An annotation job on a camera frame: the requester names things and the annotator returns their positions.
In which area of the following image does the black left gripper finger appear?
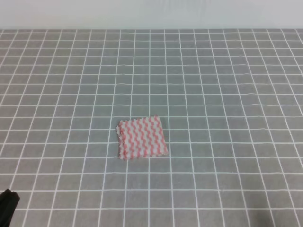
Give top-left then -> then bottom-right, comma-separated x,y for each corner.
0,189 -> 19,227

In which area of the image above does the pink white wavy striped towel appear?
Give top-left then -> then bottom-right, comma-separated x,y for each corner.
116,116 -> 169,160

